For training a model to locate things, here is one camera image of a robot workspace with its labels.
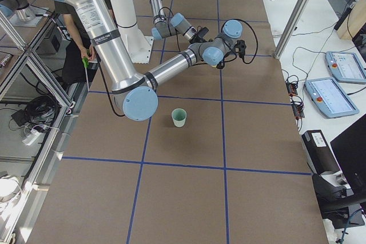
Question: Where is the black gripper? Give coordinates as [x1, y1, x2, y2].
[216, 39, 246, 69]
[192, 27, 209, 43]

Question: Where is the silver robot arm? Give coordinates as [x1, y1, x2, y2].
[149, 0, 208, 44]
[54, 0, 242, 121]

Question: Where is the green plastic cup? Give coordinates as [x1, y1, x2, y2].
[171, 108, 187, 127]

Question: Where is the near teach pendant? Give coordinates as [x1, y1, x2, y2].
[305, 77, 359, 118]

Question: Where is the teach pendant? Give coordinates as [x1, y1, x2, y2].
[325, 51, 365, 84]
[305, 77, 359, 118]

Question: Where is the person in dark clothes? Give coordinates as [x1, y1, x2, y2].
[54, 1, 96, 85]

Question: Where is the far teach pendant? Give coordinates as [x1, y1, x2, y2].
[325, 51, 365, 84]

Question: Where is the black box with label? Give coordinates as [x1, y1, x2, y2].
[301, 130, 340, 175]

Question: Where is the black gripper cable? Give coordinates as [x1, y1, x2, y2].
[222, 19, 257, 65]

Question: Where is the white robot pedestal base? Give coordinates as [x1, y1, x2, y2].
[111, 0, 154, 64]

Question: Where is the aluminium frame post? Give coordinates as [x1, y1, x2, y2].
[273, 0, 309, 59]

